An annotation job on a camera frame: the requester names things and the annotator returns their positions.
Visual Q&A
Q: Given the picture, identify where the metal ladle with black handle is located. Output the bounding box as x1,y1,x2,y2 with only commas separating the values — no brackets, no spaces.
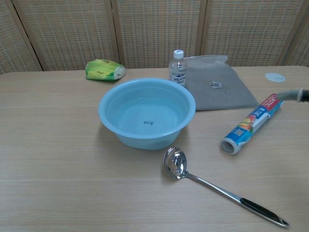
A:
163,146,291,229

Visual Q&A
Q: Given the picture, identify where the white round grommet cap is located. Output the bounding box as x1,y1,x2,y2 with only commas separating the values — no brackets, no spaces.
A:
264,72,286,83

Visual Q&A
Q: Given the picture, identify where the grey cloth in plastic bag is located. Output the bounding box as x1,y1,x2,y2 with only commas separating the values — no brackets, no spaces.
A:
183,55,259,111

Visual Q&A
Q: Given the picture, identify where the woven rattan folding screen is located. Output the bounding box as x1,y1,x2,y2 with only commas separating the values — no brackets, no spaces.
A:
0,0,309,74

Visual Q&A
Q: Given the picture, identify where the blue plastic wrap roll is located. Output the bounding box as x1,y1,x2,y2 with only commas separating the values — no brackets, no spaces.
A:
221,93,285,156

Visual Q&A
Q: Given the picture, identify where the clear water bottle white cap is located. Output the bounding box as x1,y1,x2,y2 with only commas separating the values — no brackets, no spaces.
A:
169,49,188,87

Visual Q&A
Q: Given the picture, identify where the green tissue pack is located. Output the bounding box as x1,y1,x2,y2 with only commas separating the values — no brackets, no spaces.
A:
85,58,127,81

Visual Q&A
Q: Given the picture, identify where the light blue plastic basin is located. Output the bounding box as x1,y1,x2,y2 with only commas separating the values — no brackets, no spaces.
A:
98,77,197,150

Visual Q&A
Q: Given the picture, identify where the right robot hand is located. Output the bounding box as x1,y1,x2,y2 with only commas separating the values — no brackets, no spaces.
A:
276,88,309,104

